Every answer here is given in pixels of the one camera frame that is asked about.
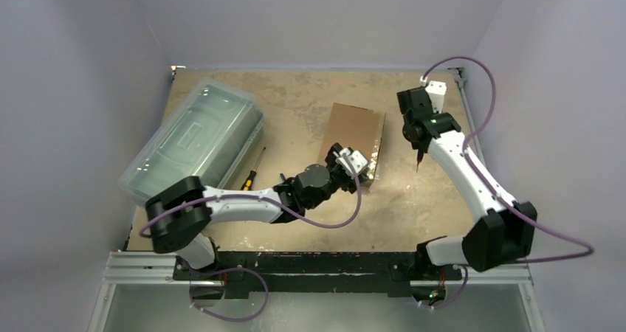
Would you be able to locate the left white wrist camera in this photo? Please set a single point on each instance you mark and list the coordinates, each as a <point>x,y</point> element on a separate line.
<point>353,162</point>

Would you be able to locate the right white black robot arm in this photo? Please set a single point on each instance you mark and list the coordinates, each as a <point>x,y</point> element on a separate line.
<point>503,229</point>

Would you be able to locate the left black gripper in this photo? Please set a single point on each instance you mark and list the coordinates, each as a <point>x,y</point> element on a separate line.
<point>349,186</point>

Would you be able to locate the brown cardboard express box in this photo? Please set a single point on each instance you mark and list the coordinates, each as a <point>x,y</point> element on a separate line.
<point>359,128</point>

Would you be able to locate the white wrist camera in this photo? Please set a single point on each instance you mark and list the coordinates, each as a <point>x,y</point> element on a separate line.
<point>436,91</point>
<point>353,162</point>

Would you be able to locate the clear plastic storage bin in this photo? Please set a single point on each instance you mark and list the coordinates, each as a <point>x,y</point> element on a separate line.
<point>211,134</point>

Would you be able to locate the aluminium frame rail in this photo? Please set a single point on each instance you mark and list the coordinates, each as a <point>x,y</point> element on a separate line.
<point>138,293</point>

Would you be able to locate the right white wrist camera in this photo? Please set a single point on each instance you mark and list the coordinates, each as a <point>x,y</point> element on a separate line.
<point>436,91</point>

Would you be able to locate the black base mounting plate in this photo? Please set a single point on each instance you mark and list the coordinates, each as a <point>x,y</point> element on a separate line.
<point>395,274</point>

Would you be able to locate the yellow black screwdriver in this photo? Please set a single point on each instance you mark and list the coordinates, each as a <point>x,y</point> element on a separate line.
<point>247,185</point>

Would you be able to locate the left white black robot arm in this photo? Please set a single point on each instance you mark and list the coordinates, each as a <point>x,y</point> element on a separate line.
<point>178,215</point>

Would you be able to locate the red utility knife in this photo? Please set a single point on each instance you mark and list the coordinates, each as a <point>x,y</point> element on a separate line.
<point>419,161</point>

